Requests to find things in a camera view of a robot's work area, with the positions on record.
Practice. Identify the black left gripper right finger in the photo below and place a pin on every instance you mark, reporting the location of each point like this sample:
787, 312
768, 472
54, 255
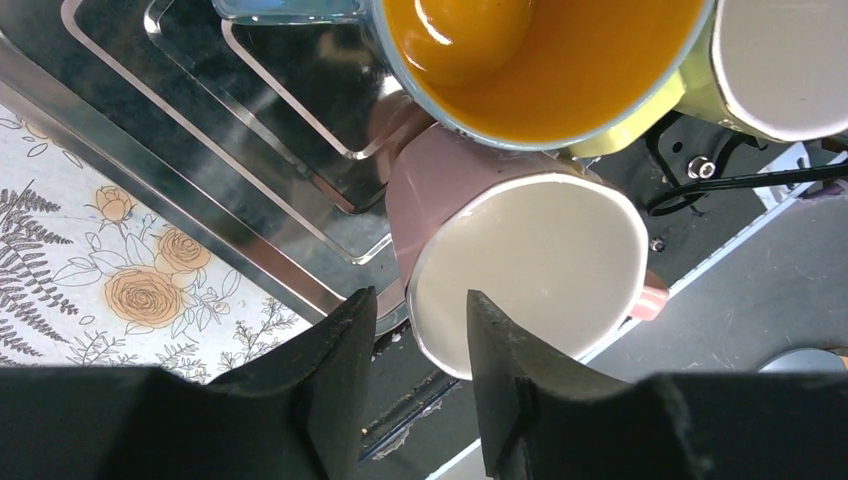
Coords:
544, 415

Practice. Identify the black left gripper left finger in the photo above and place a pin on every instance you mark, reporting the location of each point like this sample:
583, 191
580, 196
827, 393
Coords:
292, 413

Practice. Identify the pink mug white inside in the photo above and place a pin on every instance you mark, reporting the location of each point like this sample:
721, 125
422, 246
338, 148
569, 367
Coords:
562, 252

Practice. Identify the blue mug yellow inside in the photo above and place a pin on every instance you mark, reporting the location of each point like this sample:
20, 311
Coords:
522, 75

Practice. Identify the green mug white inside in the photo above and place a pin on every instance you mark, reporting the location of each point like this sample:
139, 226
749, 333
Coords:
776, 70

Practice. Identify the floral tablecloth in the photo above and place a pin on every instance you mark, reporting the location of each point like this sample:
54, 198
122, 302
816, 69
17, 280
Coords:
90, 276

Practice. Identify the metal tray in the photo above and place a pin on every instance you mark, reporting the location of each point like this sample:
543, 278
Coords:
272, 145

